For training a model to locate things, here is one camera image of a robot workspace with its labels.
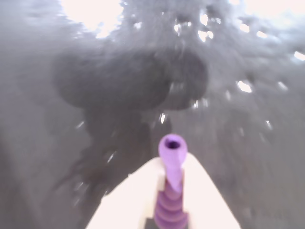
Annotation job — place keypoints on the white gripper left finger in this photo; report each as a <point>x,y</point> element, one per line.
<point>124,198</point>

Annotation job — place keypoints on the purple ribbed pen grip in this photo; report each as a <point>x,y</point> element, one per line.
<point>172,164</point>

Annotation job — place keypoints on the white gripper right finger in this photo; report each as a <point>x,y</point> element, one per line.
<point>205,195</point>

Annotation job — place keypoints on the grey shiny table mat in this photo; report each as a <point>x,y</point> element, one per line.
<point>71,119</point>

